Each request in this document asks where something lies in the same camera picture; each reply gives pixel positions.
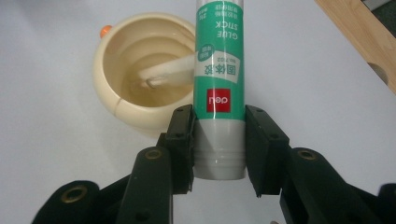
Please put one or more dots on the cream ribbed pen holder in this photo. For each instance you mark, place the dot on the cream ribbed pen holder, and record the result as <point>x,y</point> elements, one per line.
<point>115,93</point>

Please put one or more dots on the white table mat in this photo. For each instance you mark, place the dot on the white table mat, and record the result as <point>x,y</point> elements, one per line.
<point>46,109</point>

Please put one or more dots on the green and white glue stick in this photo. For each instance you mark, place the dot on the green and white glue stick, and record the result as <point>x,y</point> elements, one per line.
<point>219,62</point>

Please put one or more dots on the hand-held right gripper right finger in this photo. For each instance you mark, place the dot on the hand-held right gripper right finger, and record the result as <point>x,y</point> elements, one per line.
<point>267,152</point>

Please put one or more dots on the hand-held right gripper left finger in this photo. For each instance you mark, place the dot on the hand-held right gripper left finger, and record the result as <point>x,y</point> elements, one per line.
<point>179,149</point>

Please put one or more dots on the white pen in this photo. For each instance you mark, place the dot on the white pen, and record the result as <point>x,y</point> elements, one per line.
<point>169,73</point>

